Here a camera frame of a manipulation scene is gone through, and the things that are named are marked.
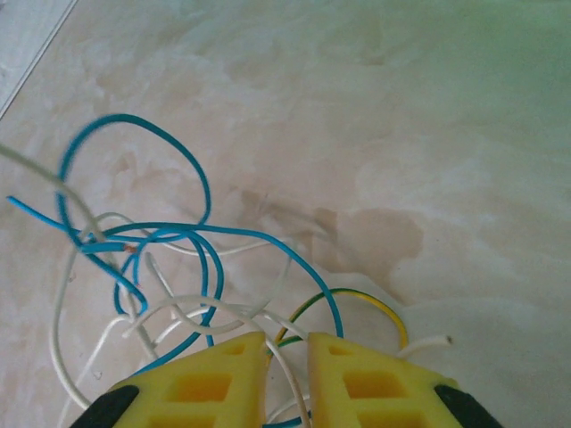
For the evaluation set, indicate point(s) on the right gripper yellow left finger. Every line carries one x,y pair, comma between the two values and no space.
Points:
201,392

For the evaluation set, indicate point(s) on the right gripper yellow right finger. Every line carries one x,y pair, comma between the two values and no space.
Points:
379,392

